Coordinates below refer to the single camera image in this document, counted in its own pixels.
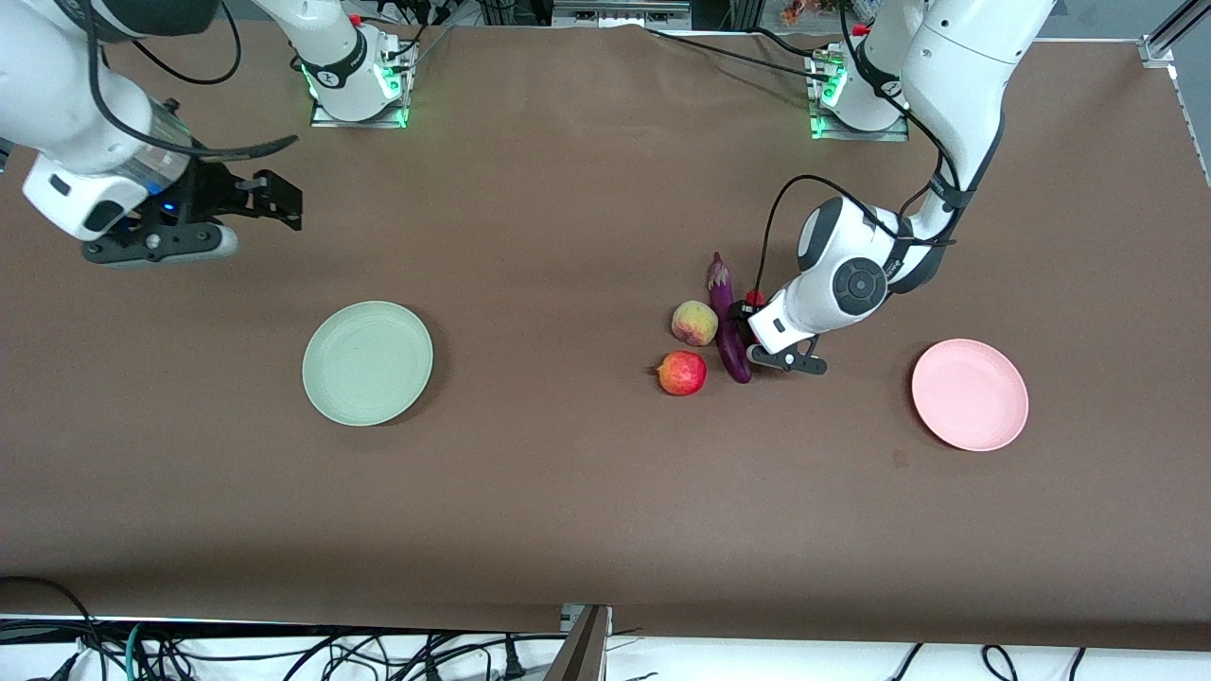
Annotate silver aluminium rail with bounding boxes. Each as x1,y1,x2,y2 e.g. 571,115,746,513
552,0,692,27

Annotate thick black floor cable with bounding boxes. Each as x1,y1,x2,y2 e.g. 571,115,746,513
0,575,105,681

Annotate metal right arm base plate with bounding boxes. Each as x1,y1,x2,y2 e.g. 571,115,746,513
310,38,411,129

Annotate grey metal post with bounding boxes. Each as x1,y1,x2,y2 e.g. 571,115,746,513
544,603,614,681

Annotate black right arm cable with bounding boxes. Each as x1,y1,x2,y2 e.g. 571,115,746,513
85,0,302,160

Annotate black cable across table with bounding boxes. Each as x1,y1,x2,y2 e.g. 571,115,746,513
646,26,819,77

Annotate orange background objects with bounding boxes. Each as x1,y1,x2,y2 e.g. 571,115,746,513
781,0,852,27

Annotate pink round plate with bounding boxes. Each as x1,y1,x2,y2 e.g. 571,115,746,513
911,339,1029,452

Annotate long aluminium frame profile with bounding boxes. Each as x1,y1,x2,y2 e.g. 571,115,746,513
1140,0,1211,69

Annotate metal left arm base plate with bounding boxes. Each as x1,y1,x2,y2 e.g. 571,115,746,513
809,47,911,143

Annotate long purple eggplant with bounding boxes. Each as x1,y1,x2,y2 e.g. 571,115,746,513
707,252,755,385

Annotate yellow pink peach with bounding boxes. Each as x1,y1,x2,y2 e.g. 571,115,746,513
671,300,719,347

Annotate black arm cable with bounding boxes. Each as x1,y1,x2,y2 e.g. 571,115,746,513
757,0,961,294
85,0,302,160

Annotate brown table cover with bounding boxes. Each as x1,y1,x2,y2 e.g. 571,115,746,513
0,21,1211,654

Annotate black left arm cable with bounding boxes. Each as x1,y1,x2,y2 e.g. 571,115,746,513
757,0,961,294

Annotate pale green round plate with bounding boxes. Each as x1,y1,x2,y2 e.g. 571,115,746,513
302,301,434,428

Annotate red apple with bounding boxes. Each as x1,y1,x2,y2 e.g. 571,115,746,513
656,350,709,397

